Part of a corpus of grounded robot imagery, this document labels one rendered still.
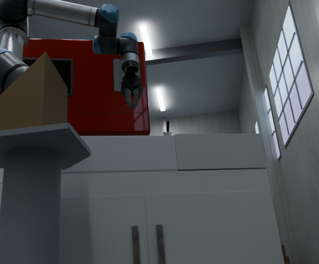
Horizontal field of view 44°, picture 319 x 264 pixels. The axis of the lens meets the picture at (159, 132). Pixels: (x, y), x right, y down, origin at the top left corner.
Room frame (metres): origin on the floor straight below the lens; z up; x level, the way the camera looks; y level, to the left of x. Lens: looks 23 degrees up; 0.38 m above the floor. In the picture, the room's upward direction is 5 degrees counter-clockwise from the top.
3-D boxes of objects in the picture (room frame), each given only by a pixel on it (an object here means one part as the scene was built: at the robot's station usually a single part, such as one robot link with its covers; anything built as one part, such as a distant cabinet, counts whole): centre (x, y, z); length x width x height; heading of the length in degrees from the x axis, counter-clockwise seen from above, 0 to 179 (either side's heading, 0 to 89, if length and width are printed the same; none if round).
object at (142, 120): (2.26, 0.52, 1.52); 0.81 x 0.75 x 0.60; 101
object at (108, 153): (1.40, 0.22, 0.89); 0.55 x 0.09 x 0.14; 101
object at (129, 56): (1.44, 0.10, 1.33); 0.08 x 0.08 x 0.05
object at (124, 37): (1.44, 0.10, 1.41); 0.09 x 0.08 x 0.11; 105
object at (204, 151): (1.74, -0.17, 0.89); 0.62 x 0.35 x 0.14; 11
